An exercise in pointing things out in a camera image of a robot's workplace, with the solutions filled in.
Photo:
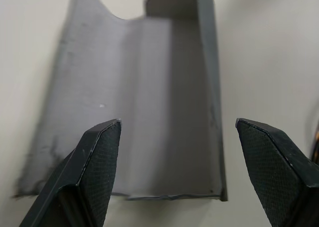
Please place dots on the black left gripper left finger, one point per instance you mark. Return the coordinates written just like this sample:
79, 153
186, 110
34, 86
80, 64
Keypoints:
82, 174

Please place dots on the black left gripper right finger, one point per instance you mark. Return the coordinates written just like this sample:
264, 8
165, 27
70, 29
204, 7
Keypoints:
279, 174

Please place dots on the grey glasses case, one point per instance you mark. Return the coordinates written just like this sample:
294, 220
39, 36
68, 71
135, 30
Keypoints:
149, 87

